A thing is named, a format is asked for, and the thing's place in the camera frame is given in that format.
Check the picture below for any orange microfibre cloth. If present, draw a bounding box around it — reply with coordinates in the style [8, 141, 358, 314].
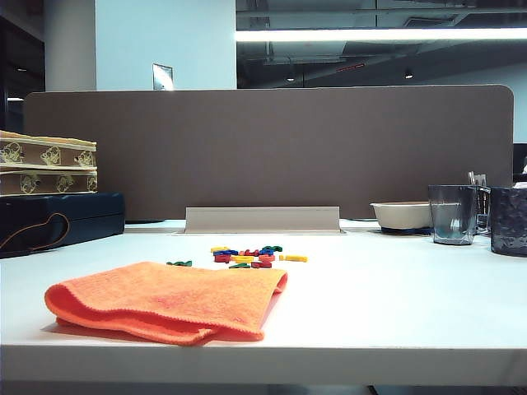
[44, 261, 288, 347]

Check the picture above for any brown desk partition panel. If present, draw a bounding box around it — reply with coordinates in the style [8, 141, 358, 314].
[23, 84, 515, 223]

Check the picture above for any white bowl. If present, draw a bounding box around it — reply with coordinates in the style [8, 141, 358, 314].
[369, 201, 434, 230]

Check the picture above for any dark blue case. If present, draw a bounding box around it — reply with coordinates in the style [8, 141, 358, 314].
[0, 192, 126, 259]

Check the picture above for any clear glass cup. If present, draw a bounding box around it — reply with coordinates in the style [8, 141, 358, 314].
[427, 184, 479, 246]

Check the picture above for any white ceiling light strip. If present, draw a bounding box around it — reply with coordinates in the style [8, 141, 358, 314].
[235, 26, 527, 43]

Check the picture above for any yellow brown patterned box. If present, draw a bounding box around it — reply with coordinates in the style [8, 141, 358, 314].
[0, 166, 99, 197]
[0, 129, 98, 170]

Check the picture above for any clear glass holder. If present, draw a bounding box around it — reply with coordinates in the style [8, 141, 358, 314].
[475, 184, 493, 236]

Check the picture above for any dark textured cup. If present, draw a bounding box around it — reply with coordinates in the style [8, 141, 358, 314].
[488, 185, 527, 258]

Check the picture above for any grey cable tray lid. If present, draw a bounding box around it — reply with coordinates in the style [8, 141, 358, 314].
[184, 206, 342, 235]

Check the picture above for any silver wall sign plate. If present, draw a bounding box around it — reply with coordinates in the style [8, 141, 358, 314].
[152, 63, 174, 91]

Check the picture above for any orange cord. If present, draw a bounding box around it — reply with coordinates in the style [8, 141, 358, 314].
[0, 212, 71, 253]

